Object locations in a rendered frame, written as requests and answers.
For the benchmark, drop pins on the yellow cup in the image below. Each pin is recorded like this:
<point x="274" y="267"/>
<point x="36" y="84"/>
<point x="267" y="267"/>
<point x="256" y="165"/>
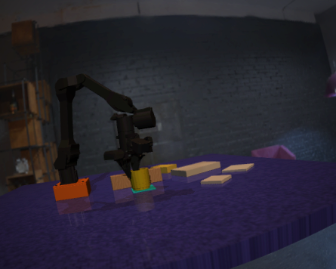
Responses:
<point x="140" y="179"/>

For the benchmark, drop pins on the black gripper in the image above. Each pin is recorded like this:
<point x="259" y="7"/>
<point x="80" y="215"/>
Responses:
<point x="121" y="156"/>

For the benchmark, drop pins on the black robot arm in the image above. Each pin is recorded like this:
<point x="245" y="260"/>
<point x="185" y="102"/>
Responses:
<point x="68" y="150"/>

